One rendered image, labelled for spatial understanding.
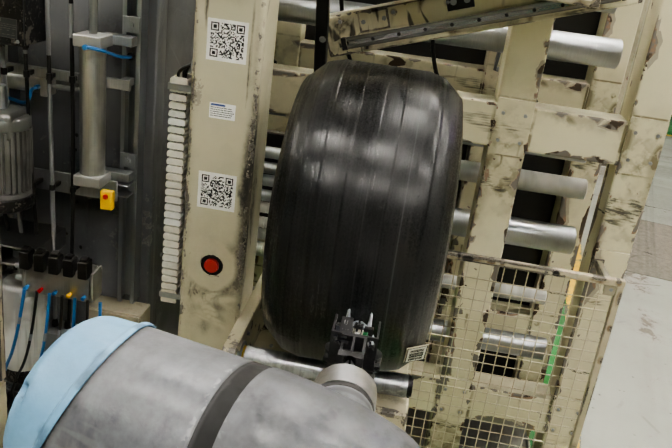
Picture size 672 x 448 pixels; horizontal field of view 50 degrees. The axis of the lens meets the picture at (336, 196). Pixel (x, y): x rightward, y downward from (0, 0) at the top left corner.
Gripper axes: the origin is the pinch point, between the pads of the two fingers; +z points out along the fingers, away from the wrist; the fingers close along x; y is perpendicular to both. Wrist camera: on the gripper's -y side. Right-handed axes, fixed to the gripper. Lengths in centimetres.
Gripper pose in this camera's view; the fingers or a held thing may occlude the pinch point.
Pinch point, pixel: (358, 329)
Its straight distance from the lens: 123.1
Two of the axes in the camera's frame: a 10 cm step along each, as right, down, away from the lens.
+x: -9.8, -1.6, 0.8
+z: 1.3, -3.3, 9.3
